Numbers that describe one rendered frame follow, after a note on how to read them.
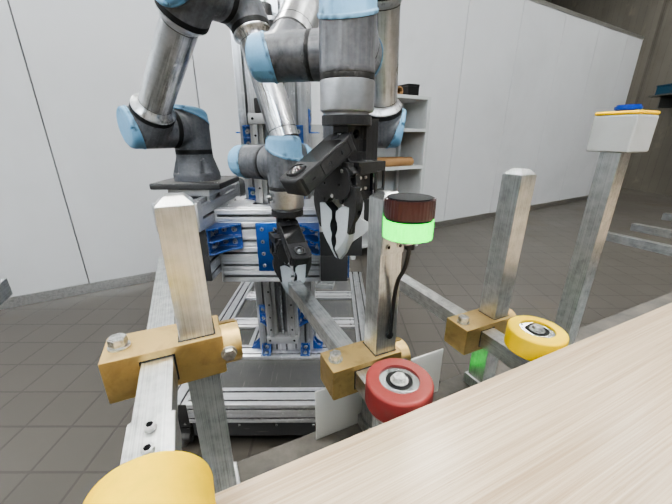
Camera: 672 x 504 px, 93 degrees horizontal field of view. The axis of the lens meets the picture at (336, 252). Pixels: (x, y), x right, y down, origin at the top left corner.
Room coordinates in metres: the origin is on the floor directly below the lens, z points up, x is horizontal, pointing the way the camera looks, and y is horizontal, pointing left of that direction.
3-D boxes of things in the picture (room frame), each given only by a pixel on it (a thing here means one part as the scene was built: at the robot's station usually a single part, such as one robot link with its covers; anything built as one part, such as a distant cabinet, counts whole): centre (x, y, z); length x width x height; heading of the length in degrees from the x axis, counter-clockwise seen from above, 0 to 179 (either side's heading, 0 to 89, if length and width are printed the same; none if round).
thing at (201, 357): (0.30, 0.18, 0.95); 0.13 x 0.06 x 0.05; 115
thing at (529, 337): (0.41, -0.30, 0.85); 0.08 x 0.08 x 0.11
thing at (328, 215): (0.51, -0.01, 1.04); 0.06 x 0.03 x 0.09; 135
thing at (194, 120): (1.12, 0.48, 1.20); 0.13 x 0.12 x 0.14; 145
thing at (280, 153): (0.70, 0.11, 1.12); 0.09 x 0.08 x 0.11; 55
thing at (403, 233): (0.38, -0.09, 1.07); 0.06 x 0.06 x 0.02
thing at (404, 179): (3.44, -0.44, 0.78); 0.90 x 0.45 x 1.55; 120
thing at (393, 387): (0.31, -0.08, 0.85); 0.08 x 0.08 x 0.11
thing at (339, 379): (0.41, -0.05, 0.85); 0.13 x 0.06 x 0.05; 115
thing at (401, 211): (0.38, -0.09, 1.10); 0.06 x 0.06 x 0.02
